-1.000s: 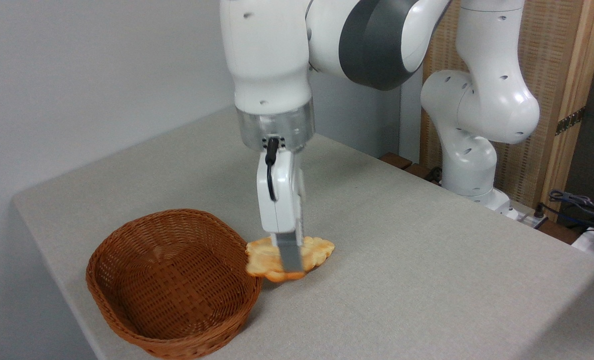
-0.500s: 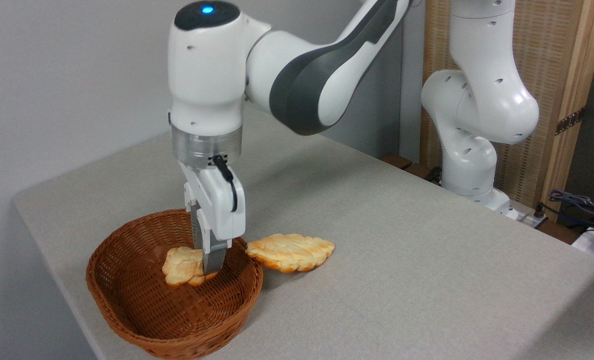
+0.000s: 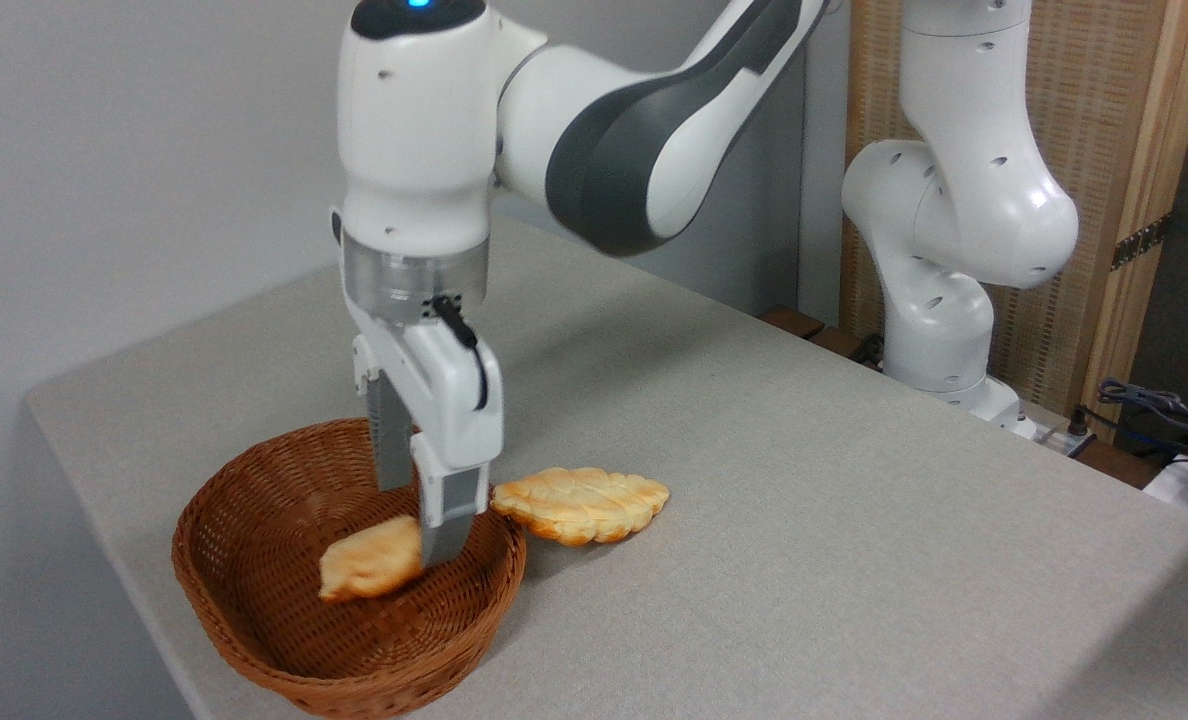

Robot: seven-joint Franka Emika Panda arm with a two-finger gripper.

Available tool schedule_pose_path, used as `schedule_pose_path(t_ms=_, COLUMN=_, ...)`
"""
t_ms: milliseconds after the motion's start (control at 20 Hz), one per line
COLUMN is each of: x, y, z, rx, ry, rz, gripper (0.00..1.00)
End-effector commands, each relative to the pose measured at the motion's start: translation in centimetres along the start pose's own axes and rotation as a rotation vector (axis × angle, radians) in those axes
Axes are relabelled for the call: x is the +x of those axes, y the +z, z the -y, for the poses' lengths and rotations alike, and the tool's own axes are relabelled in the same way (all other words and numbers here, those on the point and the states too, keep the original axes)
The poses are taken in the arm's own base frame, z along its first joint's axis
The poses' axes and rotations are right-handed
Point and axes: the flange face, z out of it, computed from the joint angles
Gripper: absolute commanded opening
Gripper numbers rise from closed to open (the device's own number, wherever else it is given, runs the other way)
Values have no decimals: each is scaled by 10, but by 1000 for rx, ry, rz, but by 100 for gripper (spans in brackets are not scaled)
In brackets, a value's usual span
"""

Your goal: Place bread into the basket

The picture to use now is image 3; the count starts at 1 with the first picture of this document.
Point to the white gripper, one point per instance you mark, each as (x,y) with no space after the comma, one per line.
(449,400)

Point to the round golden bread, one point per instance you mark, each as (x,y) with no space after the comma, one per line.
(369,565)

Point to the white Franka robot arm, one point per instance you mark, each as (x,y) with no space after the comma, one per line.
(954,220)

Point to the leaf-shaped golden bread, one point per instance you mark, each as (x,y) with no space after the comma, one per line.
(579,505)

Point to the brown wicker basket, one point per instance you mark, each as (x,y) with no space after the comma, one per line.
(294,620)

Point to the brown wooden ledge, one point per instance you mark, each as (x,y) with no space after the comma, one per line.
(814,335)

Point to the dark metal screen hinge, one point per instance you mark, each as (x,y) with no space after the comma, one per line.
(1140,241)

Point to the wooden woven folding screen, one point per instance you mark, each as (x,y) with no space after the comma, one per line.
(1104,120)

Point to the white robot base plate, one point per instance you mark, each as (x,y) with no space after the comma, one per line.
(1049,430)

